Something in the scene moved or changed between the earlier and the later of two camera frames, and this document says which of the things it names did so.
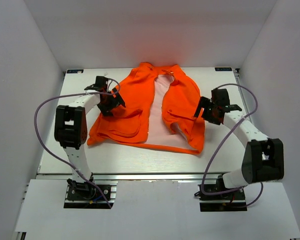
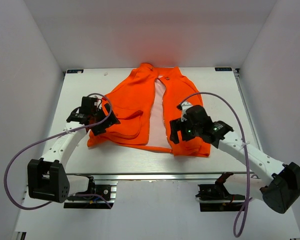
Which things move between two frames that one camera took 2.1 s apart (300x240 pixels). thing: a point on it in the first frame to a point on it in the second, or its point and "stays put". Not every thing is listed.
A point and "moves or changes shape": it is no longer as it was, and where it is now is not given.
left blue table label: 74,71 stays put
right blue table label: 223,69 stays put
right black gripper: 204,102 to 175,126
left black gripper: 106,109 to 98,130
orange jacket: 160,106 moves or changes shape
